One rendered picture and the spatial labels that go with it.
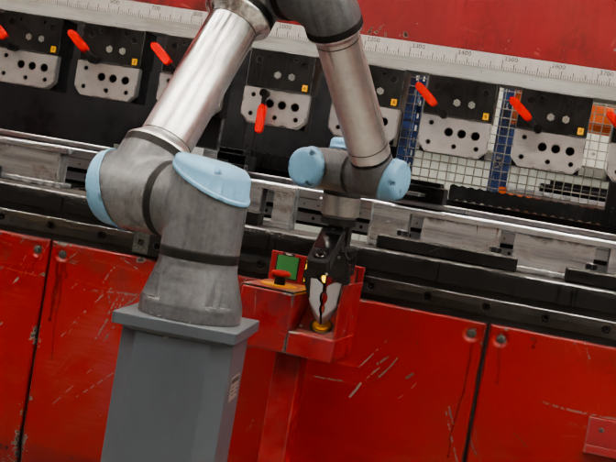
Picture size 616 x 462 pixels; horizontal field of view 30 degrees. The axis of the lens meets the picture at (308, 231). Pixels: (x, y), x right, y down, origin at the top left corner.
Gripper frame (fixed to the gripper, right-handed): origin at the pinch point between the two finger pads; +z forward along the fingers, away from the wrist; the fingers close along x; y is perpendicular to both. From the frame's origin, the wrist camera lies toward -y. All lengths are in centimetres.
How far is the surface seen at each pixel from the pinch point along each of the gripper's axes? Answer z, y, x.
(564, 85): -52, 36, -36
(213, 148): -27, 31, 39
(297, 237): -12.2, 17.4, 12.2
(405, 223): -17.7, 31.7, -7.4
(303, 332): 2.3, -4.4, 1.8
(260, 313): -0.1, -6.5, 10.3
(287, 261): -8.2, 9.5, 11.3
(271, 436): 24.5, -3.3, 5.5
